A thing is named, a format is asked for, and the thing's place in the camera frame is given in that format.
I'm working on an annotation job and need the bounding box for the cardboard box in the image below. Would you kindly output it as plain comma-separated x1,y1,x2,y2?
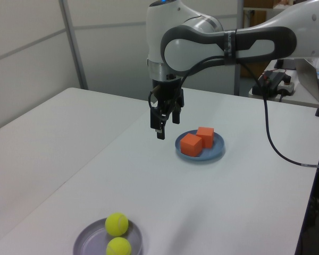
240,63,271,79

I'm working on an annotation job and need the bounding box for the yellow tennis ball HEAD print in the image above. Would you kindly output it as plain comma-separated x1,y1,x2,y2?
106,236,132,255

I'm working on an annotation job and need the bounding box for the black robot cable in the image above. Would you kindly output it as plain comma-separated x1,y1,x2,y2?
148,55,319,168

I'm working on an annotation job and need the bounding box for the white socket adapter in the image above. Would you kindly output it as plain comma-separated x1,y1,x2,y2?
277,75,295,97

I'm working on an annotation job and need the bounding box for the plain yellow tennis ball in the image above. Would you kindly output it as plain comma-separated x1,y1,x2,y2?
104,212,129,236

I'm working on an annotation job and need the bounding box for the purple plate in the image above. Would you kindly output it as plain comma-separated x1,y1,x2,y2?
73,218,144,255

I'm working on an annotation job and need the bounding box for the grey laptop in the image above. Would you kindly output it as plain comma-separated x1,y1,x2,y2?
294,58,319,106

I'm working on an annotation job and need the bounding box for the white desk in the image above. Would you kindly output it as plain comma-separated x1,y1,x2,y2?
248,59,319,108

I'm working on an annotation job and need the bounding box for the grey partition post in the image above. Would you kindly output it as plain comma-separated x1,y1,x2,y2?
233,0,246,96
58,0,89,90

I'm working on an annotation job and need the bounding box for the black cable strap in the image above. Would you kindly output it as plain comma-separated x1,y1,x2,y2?
223,30,239,66

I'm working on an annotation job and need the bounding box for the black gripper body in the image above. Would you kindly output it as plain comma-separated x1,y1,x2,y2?
152,78,186,109

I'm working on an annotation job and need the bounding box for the blue plate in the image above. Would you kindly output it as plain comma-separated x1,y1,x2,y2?
174,129,226,162

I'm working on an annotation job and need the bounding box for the tall cardboard panel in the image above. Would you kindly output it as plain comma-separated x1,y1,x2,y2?
244,10,267,28

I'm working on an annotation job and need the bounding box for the orange cube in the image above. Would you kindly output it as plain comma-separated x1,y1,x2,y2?
180,133,204,158
196,126,215,149

